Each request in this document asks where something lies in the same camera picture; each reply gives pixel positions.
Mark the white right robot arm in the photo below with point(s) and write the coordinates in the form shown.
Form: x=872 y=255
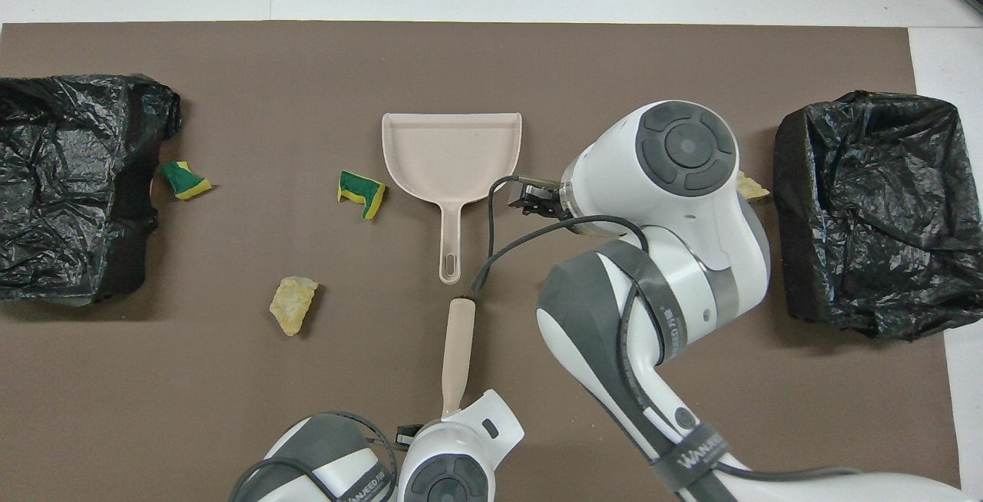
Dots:
x=691 y=179

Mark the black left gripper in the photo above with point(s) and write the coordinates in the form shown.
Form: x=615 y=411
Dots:
x=407 y=435

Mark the pale rock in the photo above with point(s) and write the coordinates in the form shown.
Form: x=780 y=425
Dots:
x=292 y=306

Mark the pale yellow crumpled lump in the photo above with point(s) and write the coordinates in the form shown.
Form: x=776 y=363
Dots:
x=754 y=189

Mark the brown table mat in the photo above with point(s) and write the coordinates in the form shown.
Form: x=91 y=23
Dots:
x=115 y=410

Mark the black bag lined trash bin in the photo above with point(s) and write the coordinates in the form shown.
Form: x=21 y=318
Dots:
x=875 y=210
x=61 y=187

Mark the beige plastic dustpan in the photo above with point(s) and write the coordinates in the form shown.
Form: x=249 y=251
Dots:
x=453 y=149

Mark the green yellow sponge piece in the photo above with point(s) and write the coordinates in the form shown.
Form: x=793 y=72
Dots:
x=361 y=191
x=184 y=179

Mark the beige hand brush black bristles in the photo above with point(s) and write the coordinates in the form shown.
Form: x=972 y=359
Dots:
x=458 y=348

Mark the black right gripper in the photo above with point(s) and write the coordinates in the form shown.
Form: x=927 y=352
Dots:
x=537 y=196

